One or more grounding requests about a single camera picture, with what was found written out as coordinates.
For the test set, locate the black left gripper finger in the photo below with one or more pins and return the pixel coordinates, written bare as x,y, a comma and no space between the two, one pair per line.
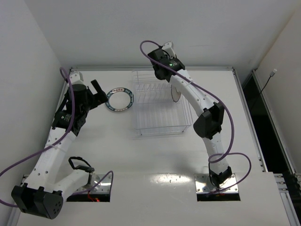
101,96
96,86

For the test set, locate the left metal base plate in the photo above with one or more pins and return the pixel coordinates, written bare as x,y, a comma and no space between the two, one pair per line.
99,187

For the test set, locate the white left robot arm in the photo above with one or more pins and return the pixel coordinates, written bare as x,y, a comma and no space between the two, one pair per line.
40,194

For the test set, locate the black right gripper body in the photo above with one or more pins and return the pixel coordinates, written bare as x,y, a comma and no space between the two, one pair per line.
161,73

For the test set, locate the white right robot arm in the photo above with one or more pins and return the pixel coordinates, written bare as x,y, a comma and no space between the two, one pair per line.
208,107

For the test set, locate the green rimmed white plate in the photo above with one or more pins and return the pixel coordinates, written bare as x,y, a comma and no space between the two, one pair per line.
120,99

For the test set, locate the white plate grey rings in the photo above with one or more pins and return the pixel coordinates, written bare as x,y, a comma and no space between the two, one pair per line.
176,95

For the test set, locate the metal base plate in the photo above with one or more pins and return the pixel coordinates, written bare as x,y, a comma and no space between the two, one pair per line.
204,185
99,187

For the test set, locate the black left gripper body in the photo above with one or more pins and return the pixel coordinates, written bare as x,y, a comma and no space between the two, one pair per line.
98,94

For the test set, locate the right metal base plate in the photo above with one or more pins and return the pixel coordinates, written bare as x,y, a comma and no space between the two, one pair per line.
204,185

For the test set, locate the white wire dish rack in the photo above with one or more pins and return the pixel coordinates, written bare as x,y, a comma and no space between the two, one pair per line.
154,110

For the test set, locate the aluminium frame rail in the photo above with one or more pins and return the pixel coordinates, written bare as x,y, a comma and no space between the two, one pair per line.
270,148

